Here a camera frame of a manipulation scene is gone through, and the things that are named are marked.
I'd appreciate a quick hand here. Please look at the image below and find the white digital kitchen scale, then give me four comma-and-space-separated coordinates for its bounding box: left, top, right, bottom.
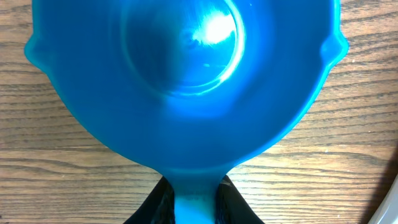
368, 177, 398, 224

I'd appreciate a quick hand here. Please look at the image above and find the blue plastic measuring scoop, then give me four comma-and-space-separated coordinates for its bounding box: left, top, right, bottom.
24, 0, 348, 223

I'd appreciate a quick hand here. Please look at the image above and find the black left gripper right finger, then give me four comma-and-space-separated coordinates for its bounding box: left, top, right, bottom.
215, 175, 264, 224

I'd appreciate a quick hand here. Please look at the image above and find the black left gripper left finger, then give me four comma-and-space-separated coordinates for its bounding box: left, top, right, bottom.
123, 177, 175, 224

